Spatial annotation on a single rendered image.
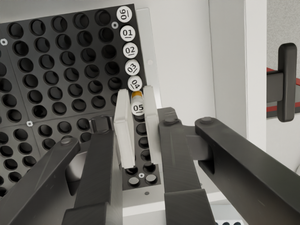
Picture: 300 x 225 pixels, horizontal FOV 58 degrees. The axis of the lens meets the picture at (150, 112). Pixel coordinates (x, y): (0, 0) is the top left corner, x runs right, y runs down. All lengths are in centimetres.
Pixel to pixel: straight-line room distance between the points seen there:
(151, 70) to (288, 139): 28
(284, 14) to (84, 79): 113
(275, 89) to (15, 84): 23
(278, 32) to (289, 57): 104
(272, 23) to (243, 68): 105
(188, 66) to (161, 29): 5
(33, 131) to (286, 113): 24
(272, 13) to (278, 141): 87
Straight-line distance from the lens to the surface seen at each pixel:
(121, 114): 16
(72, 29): 24
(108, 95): 25
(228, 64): 27
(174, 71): 31
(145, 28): 29
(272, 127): 47
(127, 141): 15
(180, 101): 32
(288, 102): 28
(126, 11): 23
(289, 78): 27
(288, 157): 51
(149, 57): 29
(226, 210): 50
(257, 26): 23
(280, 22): 130
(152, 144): 15
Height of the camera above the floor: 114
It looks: 70 degrees down
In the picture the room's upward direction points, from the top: 167 degrees clockwise
